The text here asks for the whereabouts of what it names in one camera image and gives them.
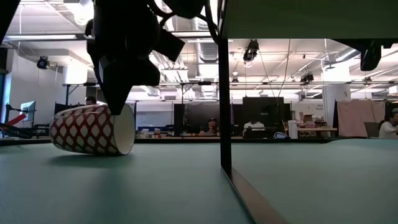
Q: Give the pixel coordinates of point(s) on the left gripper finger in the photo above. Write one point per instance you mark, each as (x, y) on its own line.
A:
(124, 77)

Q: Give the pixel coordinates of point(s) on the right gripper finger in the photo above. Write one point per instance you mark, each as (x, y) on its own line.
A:
(351, 43)

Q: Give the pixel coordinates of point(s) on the red white lattice mug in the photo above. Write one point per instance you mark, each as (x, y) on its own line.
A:
(81, 130)

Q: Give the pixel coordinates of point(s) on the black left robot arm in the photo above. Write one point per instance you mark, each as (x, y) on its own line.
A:
(183, 7)

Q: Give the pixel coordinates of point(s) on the person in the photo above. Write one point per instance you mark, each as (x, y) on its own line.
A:
(388, 127)
(211, 127)
(253, 127)
(90, 100)

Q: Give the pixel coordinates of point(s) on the black ceiling spotlight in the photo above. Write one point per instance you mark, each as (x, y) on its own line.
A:
(307, 77)
(251, 49)
(43, 62)

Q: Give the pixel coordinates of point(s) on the pink hanging cloth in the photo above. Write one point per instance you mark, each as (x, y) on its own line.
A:
(360, 118)

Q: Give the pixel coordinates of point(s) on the grey office chair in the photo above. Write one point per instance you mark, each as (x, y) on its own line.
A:
(371, 129)

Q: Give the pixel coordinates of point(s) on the black panel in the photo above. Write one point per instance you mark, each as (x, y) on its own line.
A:
(192, 115)

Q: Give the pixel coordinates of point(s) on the wooden desk with boxes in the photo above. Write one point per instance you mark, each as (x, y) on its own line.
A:
(317, 128)

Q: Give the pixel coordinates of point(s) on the small grey monitor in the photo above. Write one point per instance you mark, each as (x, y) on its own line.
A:
(28, 110)

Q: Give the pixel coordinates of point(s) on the white cylindrical container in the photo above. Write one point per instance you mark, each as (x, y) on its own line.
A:
(292, 129)

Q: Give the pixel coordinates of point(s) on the wooden shelf with black legs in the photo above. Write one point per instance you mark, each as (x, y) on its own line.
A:
(225, 109)

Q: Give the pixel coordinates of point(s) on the green table mat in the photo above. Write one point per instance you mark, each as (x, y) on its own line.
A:
(124, 186)

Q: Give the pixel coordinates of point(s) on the black monitor back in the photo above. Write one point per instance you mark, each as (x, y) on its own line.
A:
(262, 112)

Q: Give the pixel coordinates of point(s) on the blue white cap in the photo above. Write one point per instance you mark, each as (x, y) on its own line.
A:
(280, 135)

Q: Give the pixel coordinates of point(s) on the red bar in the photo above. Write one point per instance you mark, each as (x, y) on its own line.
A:
(15, 119)

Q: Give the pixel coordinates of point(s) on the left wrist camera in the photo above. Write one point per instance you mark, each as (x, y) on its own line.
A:
(171, 45)

